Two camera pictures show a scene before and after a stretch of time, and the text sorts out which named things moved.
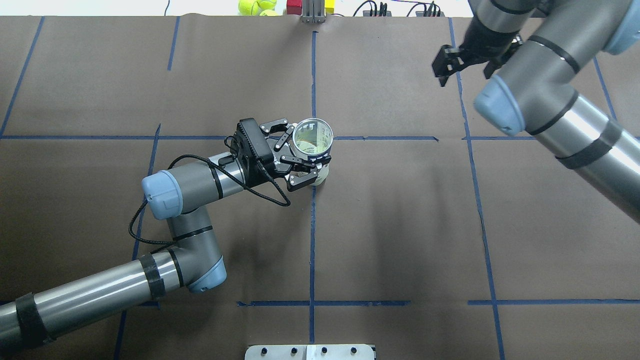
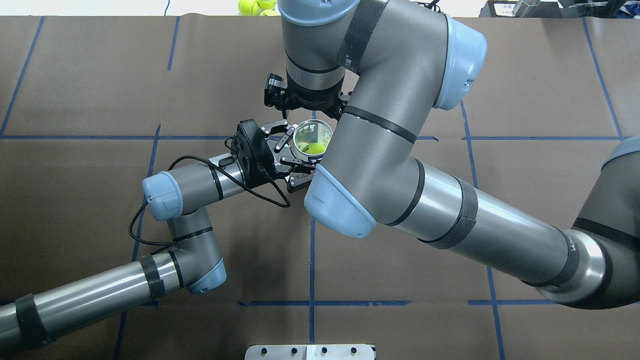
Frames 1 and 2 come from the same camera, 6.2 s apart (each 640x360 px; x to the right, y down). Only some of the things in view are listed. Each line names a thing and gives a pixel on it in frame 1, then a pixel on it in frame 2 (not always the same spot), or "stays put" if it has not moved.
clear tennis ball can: x=313 y=138 stays put
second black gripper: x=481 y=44 to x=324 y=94
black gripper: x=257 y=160 stays put
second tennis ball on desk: x=267 y=4 stays put
